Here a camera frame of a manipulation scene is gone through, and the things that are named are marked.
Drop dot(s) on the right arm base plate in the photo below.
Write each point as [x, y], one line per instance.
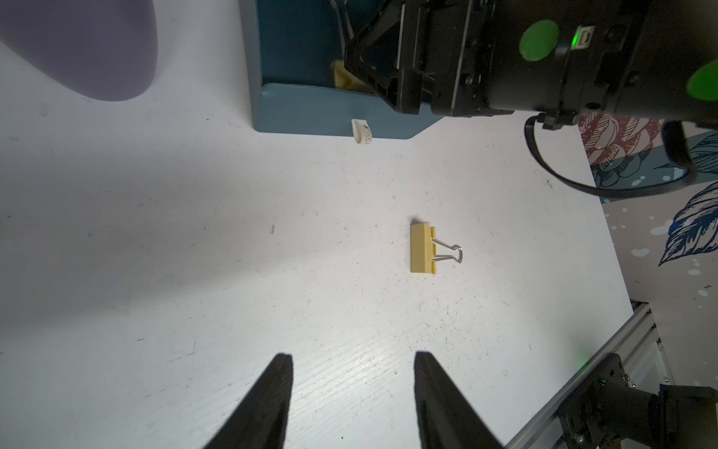
[604, 409]

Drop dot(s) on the purple mug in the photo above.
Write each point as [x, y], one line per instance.
[105, 50]

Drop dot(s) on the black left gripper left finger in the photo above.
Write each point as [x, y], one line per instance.
[260, 419]

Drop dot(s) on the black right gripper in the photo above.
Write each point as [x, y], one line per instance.
[462, 58]

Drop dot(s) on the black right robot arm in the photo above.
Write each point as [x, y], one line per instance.
[560, 59]

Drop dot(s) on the teal bottom drawer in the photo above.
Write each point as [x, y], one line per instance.
[290, 48]

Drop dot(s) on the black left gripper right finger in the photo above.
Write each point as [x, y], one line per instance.
[445, 417]

